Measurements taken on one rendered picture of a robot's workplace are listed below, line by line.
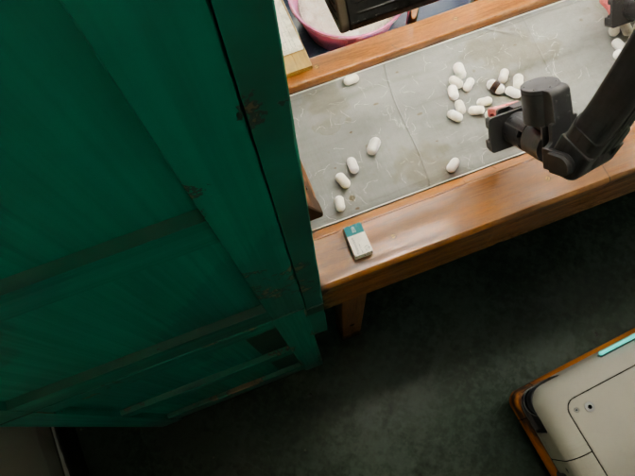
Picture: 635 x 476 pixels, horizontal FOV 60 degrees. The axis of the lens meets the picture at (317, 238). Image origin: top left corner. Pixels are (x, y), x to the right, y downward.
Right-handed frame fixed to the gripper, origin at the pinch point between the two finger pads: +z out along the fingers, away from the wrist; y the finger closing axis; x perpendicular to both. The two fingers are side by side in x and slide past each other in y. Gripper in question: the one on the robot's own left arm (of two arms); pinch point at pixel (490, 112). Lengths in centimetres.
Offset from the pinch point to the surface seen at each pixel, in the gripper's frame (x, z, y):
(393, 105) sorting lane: -2.3, 14.4, 13.8
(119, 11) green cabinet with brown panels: -40, -64, 48
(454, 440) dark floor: 99, 10, 17
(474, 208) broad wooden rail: 13.5, -7.9, 9.0
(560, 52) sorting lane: -1.5, 13.9, -23.5
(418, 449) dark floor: 98, 11, 28
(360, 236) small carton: 10.7, -8.0, 31.2
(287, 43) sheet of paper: -18.0, 26.6, 29.7
